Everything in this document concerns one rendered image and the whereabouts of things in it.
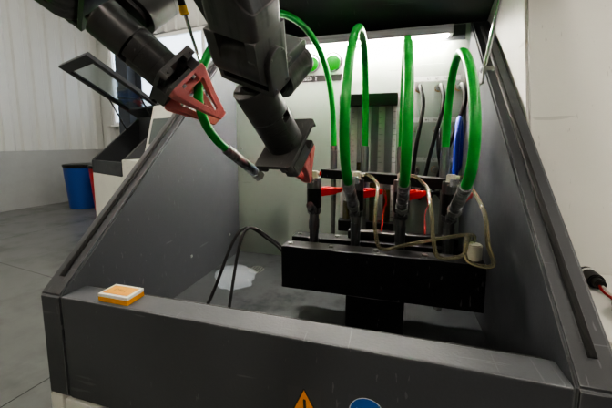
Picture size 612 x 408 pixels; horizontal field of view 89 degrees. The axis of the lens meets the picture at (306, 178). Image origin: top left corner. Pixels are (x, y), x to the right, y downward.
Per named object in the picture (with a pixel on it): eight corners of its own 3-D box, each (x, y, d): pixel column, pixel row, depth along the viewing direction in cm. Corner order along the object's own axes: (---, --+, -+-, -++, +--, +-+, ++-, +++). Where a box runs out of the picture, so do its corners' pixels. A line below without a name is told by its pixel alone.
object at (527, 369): (69, 398, 47) (59, 296, 45) (96, 376, 51) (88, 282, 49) (559, 540, 30) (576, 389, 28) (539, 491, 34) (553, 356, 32)
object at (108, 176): (74, 242, 360) (57, 64, 336) (165, 223, 446) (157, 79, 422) (124, 271, 282) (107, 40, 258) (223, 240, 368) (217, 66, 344)
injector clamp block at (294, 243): (281, 321, 59) (280, 244, 57) (297, 296, 69) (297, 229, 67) (481, 354, 50) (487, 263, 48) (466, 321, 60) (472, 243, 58)
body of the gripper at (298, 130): (318, 127, 50) (300, 88, 45) (294, 176, 45) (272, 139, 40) (284, 127, 54) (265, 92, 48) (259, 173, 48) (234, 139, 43)
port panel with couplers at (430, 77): (405, 188, 79) (410, 62, 75) (404, 187, 82) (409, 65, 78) (462, 191, 75) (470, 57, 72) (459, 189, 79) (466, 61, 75)
